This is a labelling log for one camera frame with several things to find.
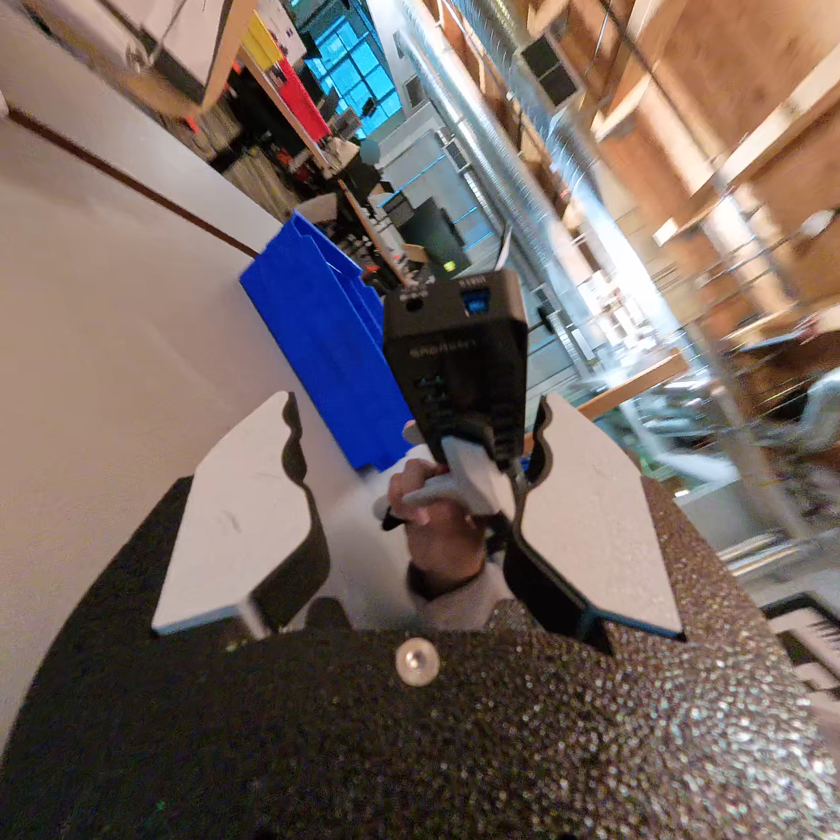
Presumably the wooden table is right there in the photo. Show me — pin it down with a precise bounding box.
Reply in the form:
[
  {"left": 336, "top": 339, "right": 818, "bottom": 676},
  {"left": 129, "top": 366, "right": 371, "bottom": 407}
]
[{"left": 577, "top": 351, "right": 690, "bottom": 421}]

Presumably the silver ventilation duct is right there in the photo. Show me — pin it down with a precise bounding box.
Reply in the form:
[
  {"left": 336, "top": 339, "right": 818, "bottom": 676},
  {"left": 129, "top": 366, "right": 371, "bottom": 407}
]
[{"left": 394, "top": 0, "right": 657, "bottom": 368}]

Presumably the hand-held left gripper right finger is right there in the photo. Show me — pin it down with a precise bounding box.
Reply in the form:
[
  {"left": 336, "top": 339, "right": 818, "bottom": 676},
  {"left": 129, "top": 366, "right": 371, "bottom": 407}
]
[{"left": 502, "top": 392, "right": 685, "bottom": 643}]

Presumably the person's right hand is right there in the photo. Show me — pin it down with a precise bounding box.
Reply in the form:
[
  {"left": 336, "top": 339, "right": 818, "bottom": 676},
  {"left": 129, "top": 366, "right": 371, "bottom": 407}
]
[{"left": 387, "top": 458, "right": 488, "bottom": 588}]

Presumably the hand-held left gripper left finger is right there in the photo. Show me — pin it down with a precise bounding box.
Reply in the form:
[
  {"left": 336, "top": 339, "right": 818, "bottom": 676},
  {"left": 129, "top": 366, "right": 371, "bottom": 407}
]
[{"left": 150, "top": 391, "right": 331, "bottom": 641}]

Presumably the large window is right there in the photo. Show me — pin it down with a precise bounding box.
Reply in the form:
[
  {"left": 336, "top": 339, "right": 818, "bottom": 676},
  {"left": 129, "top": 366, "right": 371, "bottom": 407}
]
[{"left": 305, "top": 13, "right": 404, "bottom": 139}]

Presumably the adjoining grey desk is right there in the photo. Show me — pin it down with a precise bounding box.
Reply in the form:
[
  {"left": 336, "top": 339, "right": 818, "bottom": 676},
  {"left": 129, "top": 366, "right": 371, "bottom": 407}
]
[{"left": 0, "top": 0, "right": 283, "bottom": 256}]

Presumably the dark air vent grille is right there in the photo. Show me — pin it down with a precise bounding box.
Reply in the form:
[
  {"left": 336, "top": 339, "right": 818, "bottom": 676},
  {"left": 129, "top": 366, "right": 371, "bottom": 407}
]
[{"left": 518, "top": 33, "right": 585, "bottom": 109}]

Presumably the black cabinet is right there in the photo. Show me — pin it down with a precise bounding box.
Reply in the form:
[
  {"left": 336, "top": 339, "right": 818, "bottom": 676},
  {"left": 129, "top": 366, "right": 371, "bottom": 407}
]
[{"left": 394, "top": 197, "right": 473, "bottom": 277}]

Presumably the white wood-edged panel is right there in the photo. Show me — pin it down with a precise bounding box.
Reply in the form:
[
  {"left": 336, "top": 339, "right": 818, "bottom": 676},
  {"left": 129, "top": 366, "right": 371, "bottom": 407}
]
[{"left": 141, "top": 0, "right": 260, "bottom": 112}]

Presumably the blue plastic bin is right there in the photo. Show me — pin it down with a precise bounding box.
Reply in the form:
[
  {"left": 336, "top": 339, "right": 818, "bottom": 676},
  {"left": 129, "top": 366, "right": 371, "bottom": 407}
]
[{"left": 239, "top": 210, "right": 421, "bottom": 473}]

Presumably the yellow panel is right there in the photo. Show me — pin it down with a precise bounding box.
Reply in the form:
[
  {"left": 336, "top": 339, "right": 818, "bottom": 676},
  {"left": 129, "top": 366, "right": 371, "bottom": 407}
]
[{"left": 239, "top": 13, "right": 283, "bottom": 73}]

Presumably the person's right forearm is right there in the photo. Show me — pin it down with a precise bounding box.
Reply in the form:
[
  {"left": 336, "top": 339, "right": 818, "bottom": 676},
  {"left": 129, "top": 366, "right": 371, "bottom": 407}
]
[{"left": 407, "top": 564, "right": 519, "bottom": 632}]

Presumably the red panel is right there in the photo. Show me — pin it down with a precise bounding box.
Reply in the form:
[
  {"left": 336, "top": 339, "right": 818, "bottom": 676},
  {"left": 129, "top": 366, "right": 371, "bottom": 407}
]
[{"left": 276, "top": 59, "right": 332, "bottom": 142}]

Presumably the black usb hub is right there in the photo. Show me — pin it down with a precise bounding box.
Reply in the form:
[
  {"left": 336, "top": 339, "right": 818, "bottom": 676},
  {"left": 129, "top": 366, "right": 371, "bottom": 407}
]
[{"left": 382, "top": 269, "right": 529, "bottom": 470}]

